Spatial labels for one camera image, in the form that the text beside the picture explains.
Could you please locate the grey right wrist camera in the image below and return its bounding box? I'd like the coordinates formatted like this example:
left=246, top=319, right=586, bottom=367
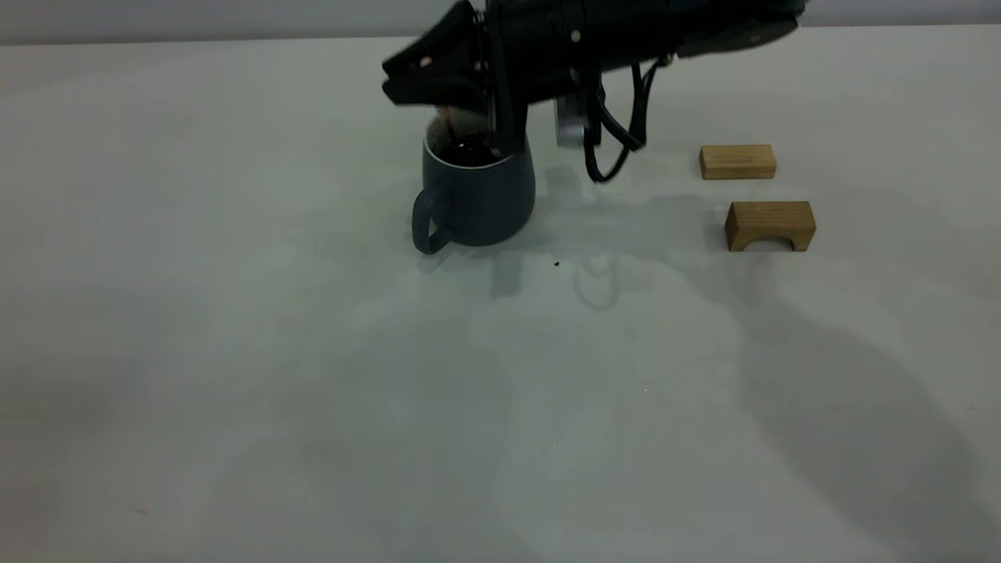
left=554, top=94, right=589, bottom=149

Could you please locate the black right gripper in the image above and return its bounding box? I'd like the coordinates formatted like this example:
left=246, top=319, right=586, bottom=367
left=382, top=0, right=678, bottom=154

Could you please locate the pink handled metal spoon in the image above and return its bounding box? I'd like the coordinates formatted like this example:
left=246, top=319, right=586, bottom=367
left=421, top=56, right=458, bottom=149

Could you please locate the arch shaped wooden block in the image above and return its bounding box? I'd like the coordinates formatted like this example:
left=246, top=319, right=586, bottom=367
left=724, top=201, right=817, bottom=253

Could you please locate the flat rectangular wooden block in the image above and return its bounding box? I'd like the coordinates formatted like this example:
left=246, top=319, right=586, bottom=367
left=698, top=145, right=777, bottom=181

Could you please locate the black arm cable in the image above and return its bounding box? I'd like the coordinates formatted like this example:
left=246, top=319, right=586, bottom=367
left=582, top=61, right=659, bottom=185

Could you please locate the dark grey ceramic mug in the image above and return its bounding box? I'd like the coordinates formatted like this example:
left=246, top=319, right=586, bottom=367
left=412, top=117, right=537, bottom=256

